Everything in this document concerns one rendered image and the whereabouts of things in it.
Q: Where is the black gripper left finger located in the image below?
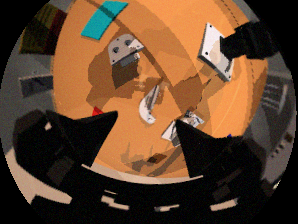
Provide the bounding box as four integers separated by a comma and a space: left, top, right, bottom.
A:
45, 109, 118, 168

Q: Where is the teal flat rectangular plate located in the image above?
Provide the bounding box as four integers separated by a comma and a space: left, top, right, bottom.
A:
80, 0, 128, 40

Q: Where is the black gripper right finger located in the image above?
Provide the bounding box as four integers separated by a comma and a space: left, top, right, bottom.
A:
176, 120, 242, 179

